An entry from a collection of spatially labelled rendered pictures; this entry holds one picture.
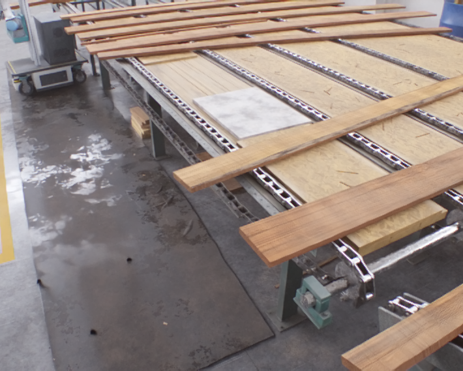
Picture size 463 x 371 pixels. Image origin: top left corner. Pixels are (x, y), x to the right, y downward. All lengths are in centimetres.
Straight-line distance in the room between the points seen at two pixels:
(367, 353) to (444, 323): 23
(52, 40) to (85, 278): 352
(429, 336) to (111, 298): 177
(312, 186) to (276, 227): 38
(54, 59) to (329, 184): 432
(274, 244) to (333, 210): 30
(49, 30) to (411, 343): 504
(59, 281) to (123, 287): 40
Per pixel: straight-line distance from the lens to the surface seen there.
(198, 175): 174
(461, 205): 187
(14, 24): 521
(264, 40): 386
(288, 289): 212
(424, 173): 195
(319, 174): 187
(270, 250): 137
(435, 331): 117
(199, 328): 225
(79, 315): 243
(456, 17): 712
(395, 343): 113
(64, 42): 553
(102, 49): 377
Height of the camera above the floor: 180
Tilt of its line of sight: 34 degrees down
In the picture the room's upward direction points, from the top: straight up
